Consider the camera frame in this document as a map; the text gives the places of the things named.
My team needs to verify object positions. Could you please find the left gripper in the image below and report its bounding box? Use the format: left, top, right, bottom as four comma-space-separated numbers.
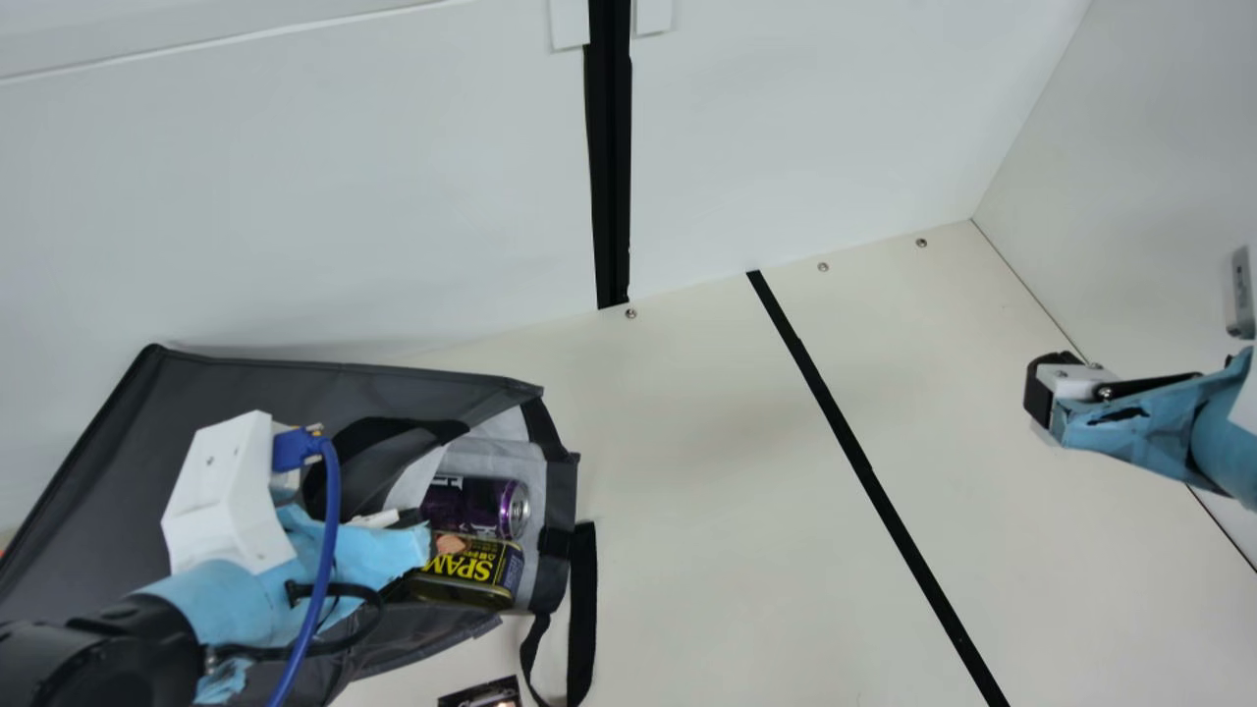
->
137, 501, 433, 651

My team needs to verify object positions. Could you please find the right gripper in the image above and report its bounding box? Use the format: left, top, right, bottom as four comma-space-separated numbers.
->
1023, 346, 1257, 512

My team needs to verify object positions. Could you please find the dark grey bag with straps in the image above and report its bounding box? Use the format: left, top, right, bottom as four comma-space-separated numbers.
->
0, 344, 600, 707

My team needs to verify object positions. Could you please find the purple can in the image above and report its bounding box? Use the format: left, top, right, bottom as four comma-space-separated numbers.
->
420, 475, 532, 540

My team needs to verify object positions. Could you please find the rectangular tin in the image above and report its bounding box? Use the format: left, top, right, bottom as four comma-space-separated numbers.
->
406, 530, 526, 612

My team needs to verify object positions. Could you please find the black strip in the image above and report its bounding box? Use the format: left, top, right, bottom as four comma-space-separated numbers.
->
746, 270, 1012, 707

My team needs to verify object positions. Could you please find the blue cable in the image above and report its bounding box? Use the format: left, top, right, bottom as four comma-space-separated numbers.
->
267, 422, 343, 707

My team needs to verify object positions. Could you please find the black cable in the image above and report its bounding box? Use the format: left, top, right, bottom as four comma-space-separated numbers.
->
206, 579, 386, 661

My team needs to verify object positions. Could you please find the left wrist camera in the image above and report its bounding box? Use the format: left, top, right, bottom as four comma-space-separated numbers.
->
160, 410, 301, 576

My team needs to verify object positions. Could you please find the black post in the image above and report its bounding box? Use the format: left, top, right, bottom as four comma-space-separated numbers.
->
583, 0, 634, 310

